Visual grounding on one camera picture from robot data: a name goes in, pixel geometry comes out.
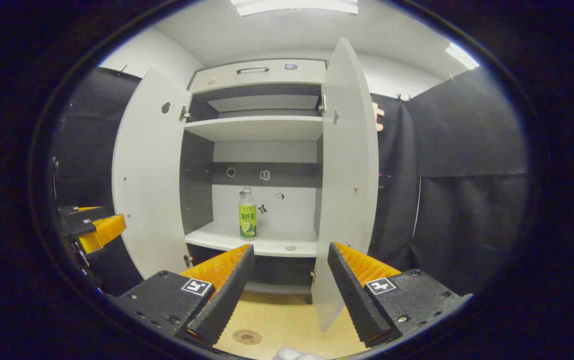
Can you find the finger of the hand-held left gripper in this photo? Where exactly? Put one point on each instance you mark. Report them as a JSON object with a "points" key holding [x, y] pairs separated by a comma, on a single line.
{"points": [[79, 215], [104, 231]]}

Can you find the long ceiling light panel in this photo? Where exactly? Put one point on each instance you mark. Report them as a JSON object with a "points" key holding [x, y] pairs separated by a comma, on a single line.
{"points": [[292, 5]]}

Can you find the green label drink bottle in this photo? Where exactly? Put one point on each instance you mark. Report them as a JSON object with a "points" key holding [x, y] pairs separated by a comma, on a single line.
{"points": [[247, 220]]}

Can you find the black cloth clip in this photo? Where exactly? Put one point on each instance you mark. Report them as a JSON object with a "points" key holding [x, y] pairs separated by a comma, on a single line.
{"points": [[398, 96]]}

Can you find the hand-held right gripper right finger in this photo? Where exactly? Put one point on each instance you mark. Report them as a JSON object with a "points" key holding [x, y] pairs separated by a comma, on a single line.
{"points": [[354, 295]]}

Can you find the metal door hinge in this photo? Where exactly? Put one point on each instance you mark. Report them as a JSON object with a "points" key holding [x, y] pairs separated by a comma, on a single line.
{"points": [[313, 276], [187, 260], [184, 114], [322, 103]]}

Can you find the white cabinet drawer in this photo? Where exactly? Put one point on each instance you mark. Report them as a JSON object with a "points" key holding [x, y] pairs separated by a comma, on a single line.
{"points": [[297, 77]]}

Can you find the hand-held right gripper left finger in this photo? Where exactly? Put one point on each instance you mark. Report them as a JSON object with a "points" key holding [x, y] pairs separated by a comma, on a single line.
{"points": [[226, 295]]}

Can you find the white cabinet door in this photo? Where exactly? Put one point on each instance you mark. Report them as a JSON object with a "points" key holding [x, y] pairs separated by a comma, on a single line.
{"points": [[349, 175], [149, 190]]}

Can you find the black backdrop cloth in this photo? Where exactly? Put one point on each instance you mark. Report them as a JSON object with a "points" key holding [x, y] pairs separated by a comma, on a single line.
{"points": [[467, 210]]}

